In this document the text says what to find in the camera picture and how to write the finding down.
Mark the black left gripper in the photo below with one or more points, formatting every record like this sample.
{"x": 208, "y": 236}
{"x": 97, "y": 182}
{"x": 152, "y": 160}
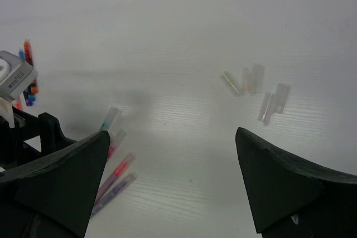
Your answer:
{"x": 32, "y": 138}

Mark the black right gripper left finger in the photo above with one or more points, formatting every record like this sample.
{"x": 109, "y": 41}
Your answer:
{"x": 54, "y": 195}

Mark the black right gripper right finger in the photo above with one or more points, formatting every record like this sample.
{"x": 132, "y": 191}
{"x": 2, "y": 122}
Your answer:
{"x": 290, "y": 196}

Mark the dark purple pen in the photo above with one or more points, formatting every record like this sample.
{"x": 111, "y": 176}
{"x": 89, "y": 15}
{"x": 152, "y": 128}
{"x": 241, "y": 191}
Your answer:
{"x": 28, "y": 102}

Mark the red pen clear cap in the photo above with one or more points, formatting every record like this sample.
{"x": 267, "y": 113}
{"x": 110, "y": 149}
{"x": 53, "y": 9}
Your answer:
{"x": 119, "y": 170}

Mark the green pen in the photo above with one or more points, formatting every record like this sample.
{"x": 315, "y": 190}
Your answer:
{"x": 109, "y": 118}

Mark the clear cap yellow clip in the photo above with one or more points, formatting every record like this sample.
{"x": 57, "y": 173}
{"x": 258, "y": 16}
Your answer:
{"x": 231, "y": 83}

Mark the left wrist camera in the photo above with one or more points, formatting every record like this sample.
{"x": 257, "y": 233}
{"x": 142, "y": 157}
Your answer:
{"x": 14, "y": 72}

